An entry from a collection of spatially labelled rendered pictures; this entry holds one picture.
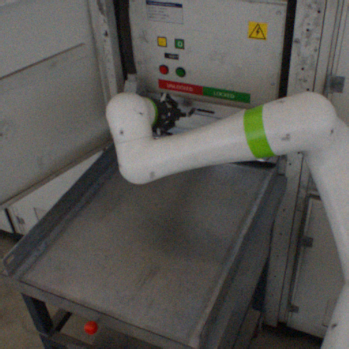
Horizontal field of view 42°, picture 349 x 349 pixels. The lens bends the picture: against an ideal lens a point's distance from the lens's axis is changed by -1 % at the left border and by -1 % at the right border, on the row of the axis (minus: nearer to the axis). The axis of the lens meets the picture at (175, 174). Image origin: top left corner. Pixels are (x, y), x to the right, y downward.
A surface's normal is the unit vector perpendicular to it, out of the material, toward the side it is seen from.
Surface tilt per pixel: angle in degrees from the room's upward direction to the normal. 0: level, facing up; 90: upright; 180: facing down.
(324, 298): 90
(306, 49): 90
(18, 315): 0
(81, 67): 90
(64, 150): 90
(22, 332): 0
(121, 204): 0
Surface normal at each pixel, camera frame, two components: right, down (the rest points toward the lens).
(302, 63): -0.41, 0.58
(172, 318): -0.05, -0.78
